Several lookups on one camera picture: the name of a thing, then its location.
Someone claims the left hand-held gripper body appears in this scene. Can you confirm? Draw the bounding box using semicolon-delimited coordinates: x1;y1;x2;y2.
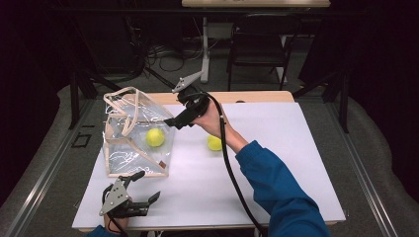
98;177;151;219

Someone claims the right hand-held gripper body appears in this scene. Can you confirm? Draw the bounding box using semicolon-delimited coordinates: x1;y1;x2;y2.
171;70;211;119

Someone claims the transparent bag with beige trim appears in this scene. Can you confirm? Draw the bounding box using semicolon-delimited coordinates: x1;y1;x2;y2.
102;86;177;179

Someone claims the yellow tennis ball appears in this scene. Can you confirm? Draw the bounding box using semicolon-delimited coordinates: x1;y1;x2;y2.
207;133;223;152
145;127;166;148

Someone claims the person's right hand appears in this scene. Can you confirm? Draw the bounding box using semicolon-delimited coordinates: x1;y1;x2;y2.
191;99;233;141

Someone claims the person's left hand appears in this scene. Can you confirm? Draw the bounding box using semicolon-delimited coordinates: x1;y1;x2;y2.
104;214;130;233

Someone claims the black tripod leg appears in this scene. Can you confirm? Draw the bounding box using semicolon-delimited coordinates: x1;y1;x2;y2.
143;65;177;90

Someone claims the black folding chair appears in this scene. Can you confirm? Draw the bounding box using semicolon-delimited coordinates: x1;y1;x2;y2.
226;13;302;92

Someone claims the black metal stand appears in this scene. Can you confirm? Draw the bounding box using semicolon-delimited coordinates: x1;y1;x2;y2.
68;65;120;130
292;68;350;134

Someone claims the white table mat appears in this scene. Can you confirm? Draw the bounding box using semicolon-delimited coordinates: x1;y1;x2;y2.
71;102;347;230

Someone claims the black metal crossbar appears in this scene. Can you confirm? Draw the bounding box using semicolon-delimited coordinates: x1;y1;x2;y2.
48;7;367;18

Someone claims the beige desk with white legs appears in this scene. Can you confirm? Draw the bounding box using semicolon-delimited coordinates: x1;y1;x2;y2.
181;0;331;84

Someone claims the left hand-held gripper black cable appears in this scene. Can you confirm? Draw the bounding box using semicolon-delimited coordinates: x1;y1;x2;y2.
102;185;130;237

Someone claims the hand-held gripper black cable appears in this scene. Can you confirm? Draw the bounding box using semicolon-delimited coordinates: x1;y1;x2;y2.
102;185;130;237
179;91;269;237

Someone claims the right hand-held gripper black cable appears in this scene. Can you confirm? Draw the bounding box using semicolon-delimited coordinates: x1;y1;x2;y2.
179;91;269;237

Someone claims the bundle of floor cables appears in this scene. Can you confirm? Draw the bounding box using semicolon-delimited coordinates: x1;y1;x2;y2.
144;42;204;73

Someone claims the aluminium floor rail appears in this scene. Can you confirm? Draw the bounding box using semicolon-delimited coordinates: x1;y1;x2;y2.
324;98;399;237
3;98;97;237

